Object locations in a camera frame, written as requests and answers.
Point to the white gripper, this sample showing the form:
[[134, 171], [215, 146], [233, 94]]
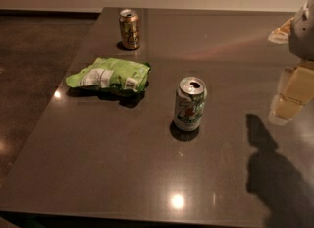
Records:
[[302, 35]]

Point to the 7up soda can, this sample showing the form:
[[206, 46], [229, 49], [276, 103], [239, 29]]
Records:
[[189, 104]]

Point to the green rice chip bag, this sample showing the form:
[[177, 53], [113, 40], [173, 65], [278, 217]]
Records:
[[112, 75]]

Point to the gold brown soda can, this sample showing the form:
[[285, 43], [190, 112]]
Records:
[[130, 29]]

